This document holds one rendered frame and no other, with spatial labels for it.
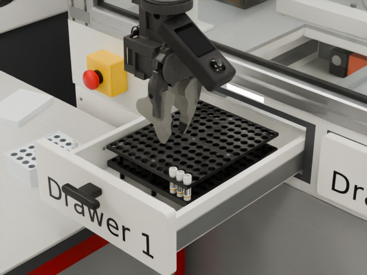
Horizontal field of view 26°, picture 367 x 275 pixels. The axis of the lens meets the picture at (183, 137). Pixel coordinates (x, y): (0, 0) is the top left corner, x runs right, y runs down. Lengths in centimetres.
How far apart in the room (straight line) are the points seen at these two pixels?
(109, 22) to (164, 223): 59
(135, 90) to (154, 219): 52
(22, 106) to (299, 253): 65
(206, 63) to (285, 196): 41
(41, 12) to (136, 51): 97
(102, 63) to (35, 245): 41
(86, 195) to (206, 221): 18
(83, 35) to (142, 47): 55
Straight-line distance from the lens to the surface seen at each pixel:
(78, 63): 168
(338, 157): 126
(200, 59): 105
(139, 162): 123
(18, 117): 165
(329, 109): 126
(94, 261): 142
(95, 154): 131
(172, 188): 120
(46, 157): 124
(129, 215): 113
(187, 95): 113
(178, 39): 106
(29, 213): 138
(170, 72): 109
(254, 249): 151
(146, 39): 111
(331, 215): 135
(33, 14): 204
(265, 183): 126
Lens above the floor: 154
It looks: 30 degrees down
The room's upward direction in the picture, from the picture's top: straight up
